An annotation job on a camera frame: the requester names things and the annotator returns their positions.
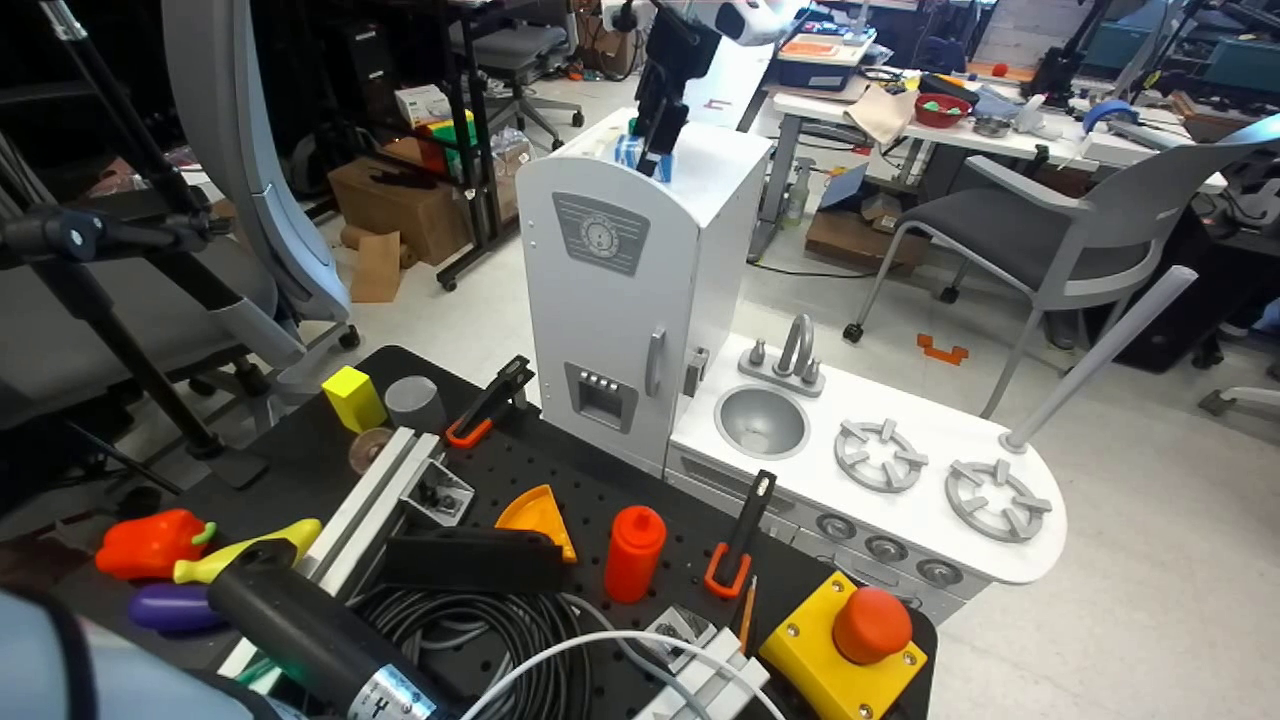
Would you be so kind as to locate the orange toy pepper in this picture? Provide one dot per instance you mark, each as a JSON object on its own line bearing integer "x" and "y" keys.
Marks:
{"x": 145, "y": 541}

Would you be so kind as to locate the grey cylinder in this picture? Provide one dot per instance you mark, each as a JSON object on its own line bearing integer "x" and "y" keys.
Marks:
{"x": 414, "y": 397}

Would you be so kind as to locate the green box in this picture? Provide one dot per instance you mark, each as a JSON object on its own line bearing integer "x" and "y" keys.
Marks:
{"x": 454, "y": 139}

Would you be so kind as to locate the cluttered white table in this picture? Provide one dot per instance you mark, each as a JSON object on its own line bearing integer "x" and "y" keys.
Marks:
{"x": 934, "y": 133}

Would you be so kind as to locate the black and orange clamp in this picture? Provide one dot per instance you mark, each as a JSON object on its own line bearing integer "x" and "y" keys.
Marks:
{"x": 741, "y": 535}
{"x": 485, "y": 403}

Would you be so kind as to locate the black foam block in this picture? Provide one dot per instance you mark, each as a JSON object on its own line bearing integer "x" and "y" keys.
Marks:
{"x": 465, "y": 562}

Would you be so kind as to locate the grey chair with armrests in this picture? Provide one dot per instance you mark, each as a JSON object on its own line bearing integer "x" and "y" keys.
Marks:
{"x": 1053, "y": 224}

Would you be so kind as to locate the orange plastic cylinder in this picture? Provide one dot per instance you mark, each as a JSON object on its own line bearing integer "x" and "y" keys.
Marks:
{"x": 635, "y": 548}

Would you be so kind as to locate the white toy kitchen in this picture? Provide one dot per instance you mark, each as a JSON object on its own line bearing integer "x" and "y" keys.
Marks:
{"x": 624, "y": 305}

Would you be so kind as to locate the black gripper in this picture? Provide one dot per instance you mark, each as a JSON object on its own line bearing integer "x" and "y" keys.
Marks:
{"x": 679, "y": 61}

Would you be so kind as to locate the silver toy sink bowl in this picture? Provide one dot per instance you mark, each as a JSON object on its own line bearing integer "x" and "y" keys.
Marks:
{"x": 762, "y": 421}

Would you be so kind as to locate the black cylinder with silver collar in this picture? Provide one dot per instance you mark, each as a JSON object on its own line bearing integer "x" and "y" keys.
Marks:
{"x": 312, "y": 639}

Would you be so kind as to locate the white rod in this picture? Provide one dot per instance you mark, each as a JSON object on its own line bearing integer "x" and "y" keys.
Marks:
{"x": 1102, "y": 353}

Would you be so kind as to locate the flat cardboard box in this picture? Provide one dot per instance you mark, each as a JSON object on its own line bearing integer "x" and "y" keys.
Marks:
{"x": 852, "y": 239}

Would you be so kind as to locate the large cardboard box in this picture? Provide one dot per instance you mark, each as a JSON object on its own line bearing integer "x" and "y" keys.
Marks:
{"x": 395, "y": 203}

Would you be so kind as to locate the yellow block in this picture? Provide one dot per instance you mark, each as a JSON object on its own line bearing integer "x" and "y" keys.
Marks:
{"x": 353, "y": 397}

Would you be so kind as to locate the grey toy stove burner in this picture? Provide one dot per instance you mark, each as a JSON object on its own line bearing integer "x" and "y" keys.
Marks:
{"x": 998, "y": 498}
{"x": 879, "y": 454}

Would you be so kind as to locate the small cardboard box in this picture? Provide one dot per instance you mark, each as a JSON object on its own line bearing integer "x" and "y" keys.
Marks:
{"x": 368, "y": 265}

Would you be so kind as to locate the small orange bracket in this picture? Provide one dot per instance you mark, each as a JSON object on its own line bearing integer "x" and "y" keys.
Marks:
{"x": 940, "y": 353}

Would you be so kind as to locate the silver toy faucet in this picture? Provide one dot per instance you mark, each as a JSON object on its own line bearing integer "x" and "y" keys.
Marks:
{"x": 798, "y": 350}

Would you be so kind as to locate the yellow toy banana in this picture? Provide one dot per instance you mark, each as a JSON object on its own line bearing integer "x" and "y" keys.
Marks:
{"x": 245, "y": 548}

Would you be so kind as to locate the yellow emergency stop button box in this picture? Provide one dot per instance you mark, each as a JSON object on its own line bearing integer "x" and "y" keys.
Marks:
{"x": 841, "y": 654}

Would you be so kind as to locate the black metal rack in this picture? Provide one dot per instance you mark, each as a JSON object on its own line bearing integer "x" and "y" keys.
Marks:
{"x": 465, "y": 133}

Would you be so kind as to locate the purple toy eggplant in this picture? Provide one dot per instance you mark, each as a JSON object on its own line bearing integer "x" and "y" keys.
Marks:
{"x": 175, "y": 611}

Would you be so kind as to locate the white box with blue stripes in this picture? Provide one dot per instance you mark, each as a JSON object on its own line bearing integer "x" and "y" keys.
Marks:
{"x": 643, "y": 163}

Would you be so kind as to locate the grey curved panel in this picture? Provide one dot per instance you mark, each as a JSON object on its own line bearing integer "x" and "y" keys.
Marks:
{"x": 245, "y": 145}

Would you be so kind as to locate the brown round disc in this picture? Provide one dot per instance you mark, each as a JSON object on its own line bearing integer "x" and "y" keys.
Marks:
{"x": 368, "y": 450}

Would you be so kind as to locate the red bowl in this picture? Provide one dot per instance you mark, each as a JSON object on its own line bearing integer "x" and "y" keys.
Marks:
{"x": 940, "y": 111}

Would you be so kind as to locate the black office chair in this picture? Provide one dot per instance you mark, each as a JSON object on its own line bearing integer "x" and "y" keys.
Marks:
{"x": 522, "y": 55}

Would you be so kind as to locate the aluminium extrusion bar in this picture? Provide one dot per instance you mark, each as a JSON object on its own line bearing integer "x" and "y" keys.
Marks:
{"x": 374, "y": 503}

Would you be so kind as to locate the grey toy stove knob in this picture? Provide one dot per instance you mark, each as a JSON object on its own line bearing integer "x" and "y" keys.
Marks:
{"x": 937, "y": 574}
{"x": 886, "y": 546}
{"x": 837, "y": 525}

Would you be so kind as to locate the blue and orange box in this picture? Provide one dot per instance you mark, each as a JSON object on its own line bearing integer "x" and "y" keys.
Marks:
{"x": 824, "y": 55}

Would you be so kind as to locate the black tripod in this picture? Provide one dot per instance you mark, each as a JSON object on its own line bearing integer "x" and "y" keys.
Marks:
{"x": 82, "y": 254}

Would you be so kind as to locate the orange cone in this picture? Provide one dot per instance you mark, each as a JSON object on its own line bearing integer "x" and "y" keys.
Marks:
{"x": 536, "y": 516}

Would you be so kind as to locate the thin orange stick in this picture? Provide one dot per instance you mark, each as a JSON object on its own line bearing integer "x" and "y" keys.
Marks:
{"x": 751, "y": 614}

